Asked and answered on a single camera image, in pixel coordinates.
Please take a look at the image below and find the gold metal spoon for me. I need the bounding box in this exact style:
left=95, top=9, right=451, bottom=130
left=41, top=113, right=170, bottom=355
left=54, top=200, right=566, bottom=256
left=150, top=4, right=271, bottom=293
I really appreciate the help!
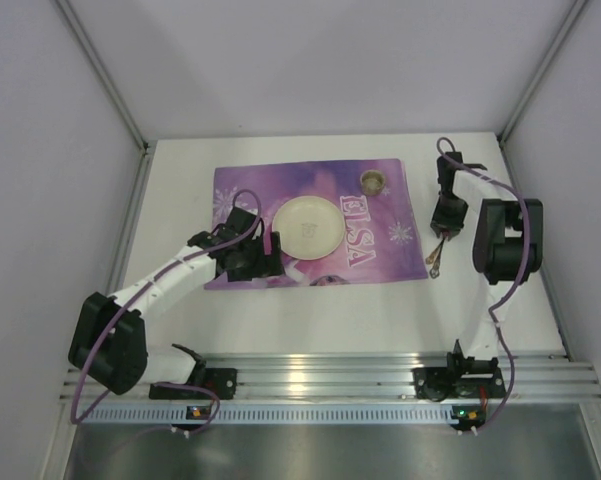
left=425, top=237, right=446, bottom=265

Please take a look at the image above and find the cream round plate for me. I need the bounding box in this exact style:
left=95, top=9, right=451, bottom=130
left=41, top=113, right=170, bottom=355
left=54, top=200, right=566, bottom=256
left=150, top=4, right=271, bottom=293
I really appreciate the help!
left=272, top=196, right=346, bottom=261

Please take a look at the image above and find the small glass cup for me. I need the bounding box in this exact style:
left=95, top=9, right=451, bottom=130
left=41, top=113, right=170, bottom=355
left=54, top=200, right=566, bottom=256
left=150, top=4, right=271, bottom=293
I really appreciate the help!
left=360, top=169, right=386, bottom=197

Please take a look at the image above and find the iridescent metal fork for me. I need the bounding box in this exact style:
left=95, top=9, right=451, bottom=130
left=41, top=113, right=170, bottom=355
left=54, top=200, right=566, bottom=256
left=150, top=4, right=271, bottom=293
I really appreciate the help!
left=429, top=237, right=447, bottom=279

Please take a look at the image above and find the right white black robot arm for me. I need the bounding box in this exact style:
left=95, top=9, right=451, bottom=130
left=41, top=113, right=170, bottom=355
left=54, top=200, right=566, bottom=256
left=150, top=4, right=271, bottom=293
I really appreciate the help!
left=428, top=152, right=544, bottom=378

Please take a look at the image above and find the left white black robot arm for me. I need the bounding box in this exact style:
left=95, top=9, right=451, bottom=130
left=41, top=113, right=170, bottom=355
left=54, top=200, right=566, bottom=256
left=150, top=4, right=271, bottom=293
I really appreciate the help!
left=68, top=207, right=284, bottom=395

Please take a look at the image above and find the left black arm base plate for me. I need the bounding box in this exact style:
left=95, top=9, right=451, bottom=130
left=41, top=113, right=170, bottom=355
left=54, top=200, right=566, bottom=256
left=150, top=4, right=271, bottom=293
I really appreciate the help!
left=149, top=367, right=237, bottom=400

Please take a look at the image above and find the aluminium mounting rail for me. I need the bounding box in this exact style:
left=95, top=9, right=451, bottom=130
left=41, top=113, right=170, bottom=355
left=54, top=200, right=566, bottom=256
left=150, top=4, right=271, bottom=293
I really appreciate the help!
left=59, top=351, right=601, bottom=401

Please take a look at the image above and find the left aluminium corner post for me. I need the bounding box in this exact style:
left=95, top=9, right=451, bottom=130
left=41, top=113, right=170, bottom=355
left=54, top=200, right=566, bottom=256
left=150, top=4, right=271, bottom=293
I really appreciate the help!
left=54, top=0, right=151, bottom=147

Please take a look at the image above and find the aluminium corner post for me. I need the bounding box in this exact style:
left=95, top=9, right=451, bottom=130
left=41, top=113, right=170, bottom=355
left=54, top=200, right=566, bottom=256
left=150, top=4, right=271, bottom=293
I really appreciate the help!
left=496, top=0, right=592, bottom=146
left=54, top=0, right=151, bottom=147

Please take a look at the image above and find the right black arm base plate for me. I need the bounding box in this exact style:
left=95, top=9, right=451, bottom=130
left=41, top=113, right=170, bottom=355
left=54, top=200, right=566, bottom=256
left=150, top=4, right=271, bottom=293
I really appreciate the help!
left=412, top=367, right=506, bottom=402

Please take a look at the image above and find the white slotted cable duct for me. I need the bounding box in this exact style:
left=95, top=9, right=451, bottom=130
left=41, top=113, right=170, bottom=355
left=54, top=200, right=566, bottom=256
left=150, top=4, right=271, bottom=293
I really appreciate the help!
left=85, top=402, right=485, bottom=425

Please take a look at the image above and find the right aluminium corner post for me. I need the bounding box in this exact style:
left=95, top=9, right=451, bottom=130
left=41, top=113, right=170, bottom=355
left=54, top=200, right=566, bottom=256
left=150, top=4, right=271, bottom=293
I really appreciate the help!
left=496, top=0, right=592, bottom=146

